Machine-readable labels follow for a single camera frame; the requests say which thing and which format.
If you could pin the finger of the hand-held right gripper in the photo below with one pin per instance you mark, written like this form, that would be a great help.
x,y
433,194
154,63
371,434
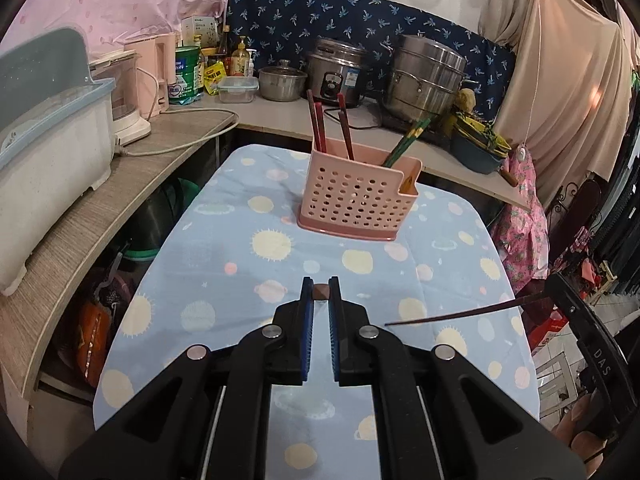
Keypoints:
x,y
567,300

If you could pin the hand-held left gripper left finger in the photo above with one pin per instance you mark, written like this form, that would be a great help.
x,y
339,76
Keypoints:
x,y
308,330

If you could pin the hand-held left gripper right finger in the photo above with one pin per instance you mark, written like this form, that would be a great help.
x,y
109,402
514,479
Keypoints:
x,y
332,330

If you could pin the brown chopstick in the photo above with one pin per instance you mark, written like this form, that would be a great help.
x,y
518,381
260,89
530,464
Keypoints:
x,y
320,292

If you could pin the maroon chopstick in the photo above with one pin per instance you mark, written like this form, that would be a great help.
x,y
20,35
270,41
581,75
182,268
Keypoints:
x,y
348,142
465,313

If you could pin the pink perforated utensil holder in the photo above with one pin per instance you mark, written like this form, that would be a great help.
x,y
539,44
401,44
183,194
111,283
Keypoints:
x,y
350,195

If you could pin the green chopstick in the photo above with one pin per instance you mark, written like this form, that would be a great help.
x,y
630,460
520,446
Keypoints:
x,y
400,149
419,129

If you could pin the dark red chopstick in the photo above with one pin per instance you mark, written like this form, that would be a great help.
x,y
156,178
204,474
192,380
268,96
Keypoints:
x,y
313,120

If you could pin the person's right hand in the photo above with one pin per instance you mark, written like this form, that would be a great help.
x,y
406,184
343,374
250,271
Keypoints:
x,y
585,445

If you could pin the black metal chair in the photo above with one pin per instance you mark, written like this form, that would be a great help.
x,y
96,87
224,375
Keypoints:
x,y
575,215

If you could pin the pink floral cloth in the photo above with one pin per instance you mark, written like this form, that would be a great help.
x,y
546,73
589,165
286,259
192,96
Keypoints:
x,y
520,220

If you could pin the blue planet print tablecloth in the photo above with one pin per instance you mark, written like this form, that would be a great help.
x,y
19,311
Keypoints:
x,y
225,260

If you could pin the dark blue basin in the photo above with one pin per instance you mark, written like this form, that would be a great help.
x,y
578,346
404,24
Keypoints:
x,y
475,155

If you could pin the green plastic basin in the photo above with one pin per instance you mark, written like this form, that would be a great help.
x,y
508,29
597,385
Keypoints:
x,y
150,250

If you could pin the beige curtain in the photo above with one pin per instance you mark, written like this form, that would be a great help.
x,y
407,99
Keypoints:
x,y
565,85

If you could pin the yellow sponge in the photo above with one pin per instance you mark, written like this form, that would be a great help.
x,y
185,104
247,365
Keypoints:
x,y
465,100

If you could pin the steel pot with lid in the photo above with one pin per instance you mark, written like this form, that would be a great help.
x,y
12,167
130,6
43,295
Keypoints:
x,y
282,82

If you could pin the clear food container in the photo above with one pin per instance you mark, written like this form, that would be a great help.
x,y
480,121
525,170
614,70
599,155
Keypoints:
x,y
237,90

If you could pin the silver rice cooker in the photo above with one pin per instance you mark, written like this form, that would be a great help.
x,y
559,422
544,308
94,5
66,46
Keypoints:
x,y
335,70

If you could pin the large steel steamer pot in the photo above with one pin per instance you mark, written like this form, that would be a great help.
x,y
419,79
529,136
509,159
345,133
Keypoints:
x,y
425,80

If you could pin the yellow snack packet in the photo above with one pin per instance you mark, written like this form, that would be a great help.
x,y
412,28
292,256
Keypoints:
x,y
215,79

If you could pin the yellow soap bottle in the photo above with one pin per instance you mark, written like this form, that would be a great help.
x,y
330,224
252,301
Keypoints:
x,y
241,60

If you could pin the green milk powder can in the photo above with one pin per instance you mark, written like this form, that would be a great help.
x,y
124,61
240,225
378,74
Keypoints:
x,y
186,77

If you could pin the dark sauce bottle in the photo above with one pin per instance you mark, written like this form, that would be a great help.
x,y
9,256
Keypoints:
x,y
226,50

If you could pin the pink electric kettle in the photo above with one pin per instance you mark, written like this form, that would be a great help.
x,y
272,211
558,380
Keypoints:
x,y
150,80

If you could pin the white dish drainer box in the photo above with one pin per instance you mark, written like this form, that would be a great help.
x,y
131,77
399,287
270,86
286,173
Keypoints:
x,y
50,160

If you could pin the navy floral cloth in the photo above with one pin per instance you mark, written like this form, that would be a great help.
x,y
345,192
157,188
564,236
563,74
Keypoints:
x,y
350,15

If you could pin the white carton box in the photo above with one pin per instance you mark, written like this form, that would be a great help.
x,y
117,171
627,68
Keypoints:
x,y
200,32

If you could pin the pink dotted curtain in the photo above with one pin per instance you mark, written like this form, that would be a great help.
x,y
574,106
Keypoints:
x,y
125,0

